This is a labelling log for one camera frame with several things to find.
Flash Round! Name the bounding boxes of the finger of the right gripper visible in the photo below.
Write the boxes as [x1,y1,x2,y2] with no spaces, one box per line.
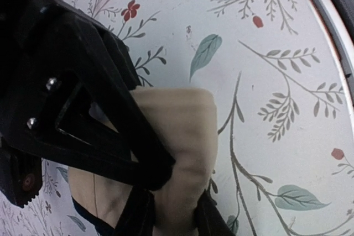
[55,13,171,191]

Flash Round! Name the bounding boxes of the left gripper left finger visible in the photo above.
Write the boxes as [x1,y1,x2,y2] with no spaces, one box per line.
[114,187,155,236]

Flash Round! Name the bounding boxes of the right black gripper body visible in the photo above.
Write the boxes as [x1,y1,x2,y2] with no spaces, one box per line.
[1,0,94,208]

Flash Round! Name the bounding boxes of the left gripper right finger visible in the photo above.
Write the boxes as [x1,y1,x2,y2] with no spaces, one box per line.
[194,190,233,236]

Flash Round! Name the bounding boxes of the cream underwear navy trim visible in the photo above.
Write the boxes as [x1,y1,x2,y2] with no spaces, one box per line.
[67,87,218,235]

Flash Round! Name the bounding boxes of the floral patterned table mat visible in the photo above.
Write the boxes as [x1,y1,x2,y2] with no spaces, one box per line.
[1,0,353,235]

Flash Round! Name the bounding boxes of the aluminium front rail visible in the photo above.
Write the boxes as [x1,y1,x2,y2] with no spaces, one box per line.
[312,0,353,90]

